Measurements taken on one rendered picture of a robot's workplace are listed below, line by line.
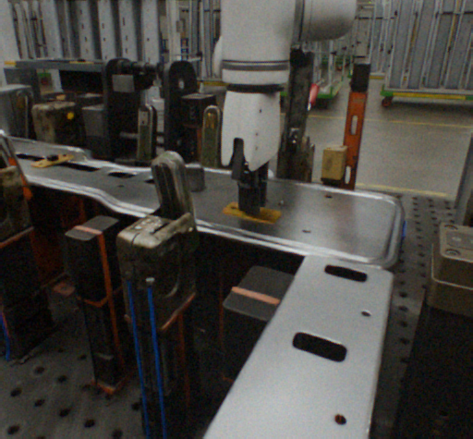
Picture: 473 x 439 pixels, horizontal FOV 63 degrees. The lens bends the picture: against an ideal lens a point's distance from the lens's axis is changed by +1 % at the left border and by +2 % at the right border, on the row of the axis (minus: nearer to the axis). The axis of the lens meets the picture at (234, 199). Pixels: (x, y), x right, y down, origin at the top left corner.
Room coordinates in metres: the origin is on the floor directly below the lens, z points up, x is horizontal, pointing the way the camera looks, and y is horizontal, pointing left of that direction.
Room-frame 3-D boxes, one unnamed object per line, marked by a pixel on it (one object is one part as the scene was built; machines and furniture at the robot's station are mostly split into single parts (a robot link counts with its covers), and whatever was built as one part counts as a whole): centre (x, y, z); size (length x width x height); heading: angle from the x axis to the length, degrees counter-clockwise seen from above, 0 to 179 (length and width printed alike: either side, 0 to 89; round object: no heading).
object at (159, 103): (0.90, 0.19, 0.94); 0.18 x 0.13 x 0.49; 65
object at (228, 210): (0.51, -0.03, 1.01); 0.08 x 0.04 x 0.01; 65
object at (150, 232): (0.40, 0.09, 0.87); 0.12 x 0.09 x 0.35; 155
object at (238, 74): (0.51, -0.03, 1.20); 0.09 x 0.08 x 0.03; 155
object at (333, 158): (0.64, -0.17, 0.88); 0.04 x 0.04 x 0.36; 65
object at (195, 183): (0.61, 0.07, 1.02); 0.03 x 0.03 x 0.07
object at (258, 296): (0.36, -0.03, 0.84); 0.11 x 0.10 x 0.28; 155
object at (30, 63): (1.16, 0.44, 1.16); 0.37 x 0.14 x 0.02; 65
